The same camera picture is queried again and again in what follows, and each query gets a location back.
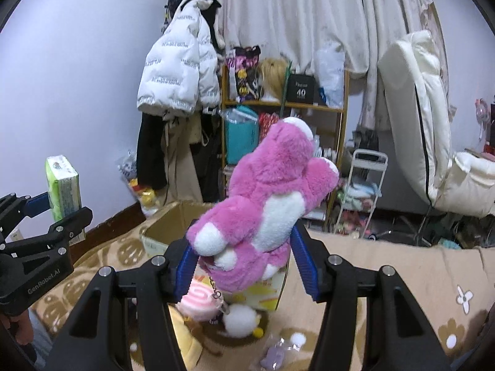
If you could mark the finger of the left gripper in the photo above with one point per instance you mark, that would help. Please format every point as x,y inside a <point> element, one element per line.
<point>71,229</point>
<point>14,209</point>

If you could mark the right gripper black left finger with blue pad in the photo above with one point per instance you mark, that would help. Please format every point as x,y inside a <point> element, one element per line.
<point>94,336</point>

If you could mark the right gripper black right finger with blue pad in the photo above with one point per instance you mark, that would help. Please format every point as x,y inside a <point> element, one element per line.
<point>398,333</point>

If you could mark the green tissue pack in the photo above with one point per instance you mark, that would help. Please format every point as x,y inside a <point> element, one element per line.
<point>63,187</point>

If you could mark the pink swirl roll plush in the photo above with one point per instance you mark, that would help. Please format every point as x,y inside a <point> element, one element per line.
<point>201,303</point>

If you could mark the small purple toy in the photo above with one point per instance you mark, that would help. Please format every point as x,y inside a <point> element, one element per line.
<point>275,355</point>

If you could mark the white fluffy chick plush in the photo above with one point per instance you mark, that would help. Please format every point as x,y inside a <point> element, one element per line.
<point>242,321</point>

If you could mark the pink white plush bear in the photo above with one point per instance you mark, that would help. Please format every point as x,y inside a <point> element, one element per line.
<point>245,238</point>

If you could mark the person's left hand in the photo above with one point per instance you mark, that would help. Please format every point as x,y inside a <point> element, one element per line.
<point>22,325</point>

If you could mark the beige brown patterned blanket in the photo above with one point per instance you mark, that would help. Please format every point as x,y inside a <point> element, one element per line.
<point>454,287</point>

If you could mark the yellow snack bag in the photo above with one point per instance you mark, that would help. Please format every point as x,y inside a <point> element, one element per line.
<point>146,196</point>

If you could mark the printed cardboard box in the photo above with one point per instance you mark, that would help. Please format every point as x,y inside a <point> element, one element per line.
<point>171,222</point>

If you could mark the black hanging garment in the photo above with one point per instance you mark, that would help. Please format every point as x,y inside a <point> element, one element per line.
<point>150,155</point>

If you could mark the white rolling cart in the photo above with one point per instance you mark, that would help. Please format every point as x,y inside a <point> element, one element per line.
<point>358,193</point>

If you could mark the beige hanging coat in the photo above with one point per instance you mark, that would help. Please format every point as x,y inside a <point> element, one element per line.
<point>183,184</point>

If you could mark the white puffer jacket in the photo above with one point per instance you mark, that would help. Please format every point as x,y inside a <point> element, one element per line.
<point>180,72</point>

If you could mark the teal bag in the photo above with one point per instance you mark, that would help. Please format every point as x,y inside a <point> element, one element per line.
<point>242,132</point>

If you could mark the white office chair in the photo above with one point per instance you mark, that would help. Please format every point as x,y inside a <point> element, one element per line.
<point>446,180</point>

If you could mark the red gift bag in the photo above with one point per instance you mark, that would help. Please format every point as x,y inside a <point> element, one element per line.
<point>265,121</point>

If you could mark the wooden shelf unit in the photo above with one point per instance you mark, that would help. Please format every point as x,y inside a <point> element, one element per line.
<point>337,135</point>

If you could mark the colourful printed bag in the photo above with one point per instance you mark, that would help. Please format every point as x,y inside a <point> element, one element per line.
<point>242,73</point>

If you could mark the blonde wig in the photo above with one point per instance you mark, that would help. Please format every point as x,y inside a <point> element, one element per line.
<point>272,72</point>

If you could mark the black box marked 40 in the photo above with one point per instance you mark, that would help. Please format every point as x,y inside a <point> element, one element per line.
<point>301,89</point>

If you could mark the clear plastic bag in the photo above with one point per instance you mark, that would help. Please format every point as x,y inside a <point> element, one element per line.
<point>329,71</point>

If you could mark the white floral curtain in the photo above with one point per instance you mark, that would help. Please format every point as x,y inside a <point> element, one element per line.
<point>296,29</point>

